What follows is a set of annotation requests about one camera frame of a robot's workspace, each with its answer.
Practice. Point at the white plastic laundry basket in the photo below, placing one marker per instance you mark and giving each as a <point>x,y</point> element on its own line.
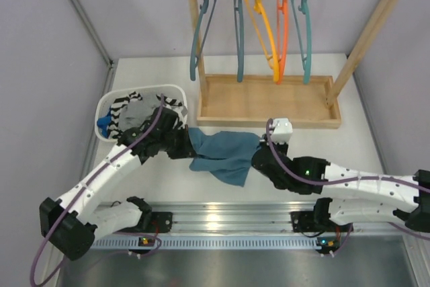
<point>107,105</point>

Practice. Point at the wooden clothes rack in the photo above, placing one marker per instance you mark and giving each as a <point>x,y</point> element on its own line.
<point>223,101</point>

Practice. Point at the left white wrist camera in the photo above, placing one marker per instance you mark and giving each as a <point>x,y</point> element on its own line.
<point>182,113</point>

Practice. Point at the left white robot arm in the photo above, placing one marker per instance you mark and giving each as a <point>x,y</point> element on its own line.
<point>73,222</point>

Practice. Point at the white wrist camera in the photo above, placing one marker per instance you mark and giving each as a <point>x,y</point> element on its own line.
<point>281,130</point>
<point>182,113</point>

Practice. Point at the teal blue tank top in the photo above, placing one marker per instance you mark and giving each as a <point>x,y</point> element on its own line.
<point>226,155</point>

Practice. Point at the black white striped garment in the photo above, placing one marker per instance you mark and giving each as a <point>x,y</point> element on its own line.
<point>150,120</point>

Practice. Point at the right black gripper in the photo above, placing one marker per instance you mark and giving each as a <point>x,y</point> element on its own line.
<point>283,146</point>

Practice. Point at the blue garment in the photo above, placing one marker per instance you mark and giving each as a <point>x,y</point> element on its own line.
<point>103,123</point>

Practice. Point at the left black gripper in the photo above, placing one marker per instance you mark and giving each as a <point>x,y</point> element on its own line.
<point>183,142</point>

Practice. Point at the aluminium mounting rail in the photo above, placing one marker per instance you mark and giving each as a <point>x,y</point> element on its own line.
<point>223,227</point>

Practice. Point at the grey garment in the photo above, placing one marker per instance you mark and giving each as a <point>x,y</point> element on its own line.
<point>137,111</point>

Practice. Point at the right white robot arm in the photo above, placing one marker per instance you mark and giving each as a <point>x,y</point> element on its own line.
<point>345,195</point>

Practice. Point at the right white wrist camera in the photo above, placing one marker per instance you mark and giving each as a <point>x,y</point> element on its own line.
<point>281,130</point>

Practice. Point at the orange hanger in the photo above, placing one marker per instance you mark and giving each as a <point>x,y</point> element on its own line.
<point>282,29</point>

